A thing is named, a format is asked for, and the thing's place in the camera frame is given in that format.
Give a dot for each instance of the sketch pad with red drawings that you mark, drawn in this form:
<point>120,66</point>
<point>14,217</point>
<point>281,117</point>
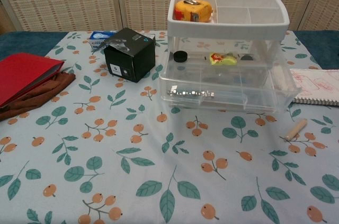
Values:
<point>320,86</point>

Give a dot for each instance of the brown cloth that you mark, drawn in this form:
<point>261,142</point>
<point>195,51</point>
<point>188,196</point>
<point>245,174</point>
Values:
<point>47,91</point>

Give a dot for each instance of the white drawer organizer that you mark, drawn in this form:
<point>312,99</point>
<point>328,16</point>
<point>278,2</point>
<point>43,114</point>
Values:
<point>227,29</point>

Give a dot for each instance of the yellow tape measure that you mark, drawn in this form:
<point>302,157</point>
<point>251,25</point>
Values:
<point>192,9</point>

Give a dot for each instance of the floral fruit print tablecloth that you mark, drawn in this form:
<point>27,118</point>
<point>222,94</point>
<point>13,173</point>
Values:
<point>148,155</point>

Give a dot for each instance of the red spiral notebook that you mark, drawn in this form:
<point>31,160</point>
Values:
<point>23,73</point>

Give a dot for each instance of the black cube cardboard box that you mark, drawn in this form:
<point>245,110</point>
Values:
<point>132,57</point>

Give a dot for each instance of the yellow red small packet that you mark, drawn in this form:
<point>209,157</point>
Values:
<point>222,59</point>

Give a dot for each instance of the small dark grey piece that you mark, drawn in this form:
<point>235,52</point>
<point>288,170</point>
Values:
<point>247,57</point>

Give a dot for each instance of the clear plastic drawer with beads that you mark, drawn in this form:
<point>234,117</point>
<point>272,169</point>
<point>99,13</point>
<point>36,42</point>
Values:
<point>265,94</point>

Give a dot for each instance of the row of silver metal beads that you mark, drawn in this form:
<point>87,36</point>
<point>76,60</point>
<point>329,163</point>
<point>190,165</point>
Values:
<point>190,93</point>

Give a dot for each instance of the black round cap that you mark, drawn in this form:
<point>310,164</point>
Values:
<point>180,56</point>

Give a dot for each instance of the short wooden dowel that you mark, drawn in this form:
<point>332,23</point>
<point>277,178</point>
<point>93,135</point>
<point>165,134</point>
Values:
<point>296,129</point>

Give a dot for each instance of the blue white toothpaste box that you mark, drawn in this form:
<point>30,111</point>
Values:
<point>99,40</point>

